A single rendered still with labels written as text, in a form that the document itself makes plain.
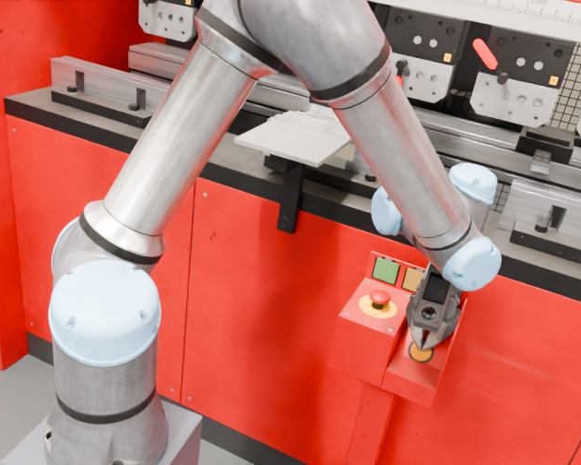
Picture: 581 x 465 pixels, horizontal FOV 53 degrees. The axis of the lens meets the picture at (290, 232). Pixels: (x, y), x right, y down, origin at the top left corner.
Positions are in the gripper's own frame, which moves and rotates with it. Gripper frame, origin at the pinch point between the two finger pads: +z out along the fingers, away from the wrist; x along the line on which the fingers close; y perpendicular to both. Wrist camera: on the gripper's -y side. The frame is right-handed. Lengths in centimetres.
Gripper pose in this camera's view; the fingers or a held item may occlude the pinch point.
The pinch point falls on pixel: (421, 347)
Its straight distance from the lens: 112.2
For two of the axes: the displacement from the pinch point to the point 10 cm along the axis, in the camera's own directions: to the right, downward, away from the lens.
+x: -9.0, -3.1, 3.1
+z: -1.0, 8.4, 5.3
